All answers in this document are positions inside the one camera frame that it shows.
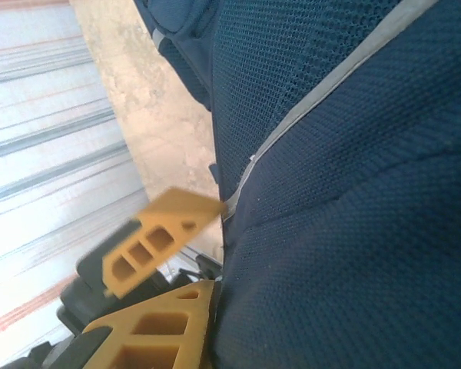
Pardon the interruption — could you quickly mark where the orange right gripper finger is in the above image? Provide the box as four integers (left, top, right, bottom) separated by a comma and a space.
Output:
57, 280, 216, 369

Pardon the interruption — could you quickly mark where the navy blue school backpack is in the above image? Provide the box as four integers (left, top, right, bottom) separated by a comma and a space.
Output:
132, 0, 461, 369

